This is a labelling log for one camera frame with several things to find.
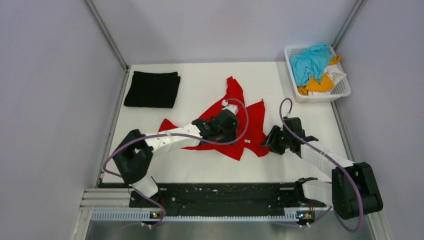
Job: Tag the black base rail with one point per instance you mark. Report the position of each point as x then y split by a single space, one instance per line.
225 199

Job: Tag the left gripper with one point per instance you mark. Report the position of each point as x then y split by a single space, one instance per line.
233 129

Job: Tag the red t shirt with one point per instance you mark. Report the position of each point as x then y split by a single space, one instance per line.
254 135

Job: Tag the white t shirt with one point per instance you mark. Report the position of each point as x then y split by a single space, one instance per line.
331 77

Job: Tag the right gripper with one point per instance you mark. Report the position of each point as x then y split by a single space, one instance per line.
271 140

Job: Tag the aluminium frame rail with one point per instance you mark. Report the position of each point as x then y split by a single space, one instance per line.
113 204

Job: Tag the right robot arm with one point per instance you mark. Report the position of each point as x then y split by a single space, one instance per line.
352 189

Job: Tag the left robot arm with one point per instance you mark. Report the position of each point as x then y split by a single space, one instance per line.
135 153

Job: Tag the light blue t shirt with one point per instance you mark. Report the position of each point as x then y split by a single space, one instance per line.
310 63

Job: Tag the folded black t shirt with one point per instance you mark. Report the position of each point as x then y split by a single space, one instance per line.
152 90

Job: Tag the orange t shirt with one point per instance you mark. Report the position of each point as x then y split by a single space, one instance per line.
335 60

